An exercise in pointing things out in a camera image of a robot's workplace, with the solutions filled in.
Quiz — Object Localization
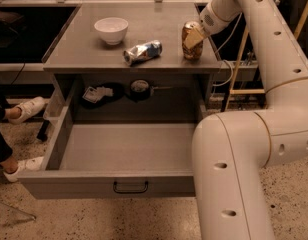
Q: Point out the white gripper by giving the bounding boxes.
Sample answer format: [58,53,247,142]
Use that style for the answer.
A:
[184,1,231,49]

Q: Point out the orange soda can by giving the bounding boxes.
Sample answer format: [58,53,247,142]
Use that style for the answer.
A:
[182,21,203,60]

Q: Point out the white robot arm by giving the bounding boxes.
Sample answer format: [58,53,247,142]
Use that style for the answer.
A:
[185,0,308,240]

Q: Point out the crushed blue silver can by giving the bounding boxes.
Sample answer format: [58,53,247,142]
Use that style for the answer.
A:
[123,40,162,66]

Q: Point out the grey cabinet counter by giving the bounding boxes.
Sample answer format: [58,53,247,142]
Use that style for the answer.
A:
[44,2,221,123]

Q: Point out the grey open drawer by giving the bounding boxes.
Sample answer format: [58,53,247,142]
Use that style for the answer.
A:
[17,80,208,200]

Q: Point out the yellow hand truck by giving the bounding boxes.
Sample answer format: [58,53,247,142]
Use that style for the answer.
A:
[227,0,308,111]

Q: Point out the black tape roll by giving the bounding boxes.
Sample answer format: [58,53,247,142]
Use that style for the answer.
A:
[130,79,151,101]

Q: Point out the white ceramic bowl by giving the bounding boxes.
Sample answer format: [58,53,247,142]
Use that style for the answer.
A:
[94,17,129,45]

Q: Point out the white card pack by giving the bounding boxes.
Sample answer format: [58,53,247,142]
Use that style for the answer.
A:
[83,87,114,104]

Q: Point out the upper white sneaker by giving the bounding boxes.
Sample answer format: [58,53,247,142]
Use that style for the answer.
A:
[6,97,45,124]

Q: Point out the white sneaker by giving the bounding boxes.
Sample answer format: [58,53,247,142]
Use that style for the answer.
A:
[6,97,45,124]
[3,156,43,183]

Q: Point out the lower white sneaker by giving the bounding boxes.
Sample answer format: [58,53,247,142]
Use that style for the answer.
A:
[3,156,43,183]

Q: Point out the person leg black trousers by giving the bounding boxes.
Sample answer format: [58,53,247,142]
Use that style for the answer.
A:
[0,83,15,167]

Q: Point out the white cable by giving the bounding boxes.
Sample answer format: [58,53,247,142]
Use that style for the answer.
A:
[212,12,243,88]

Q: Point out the black drawer handle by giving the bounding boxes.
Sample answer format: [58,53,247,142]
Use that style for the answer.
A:
[113,181,148,194]

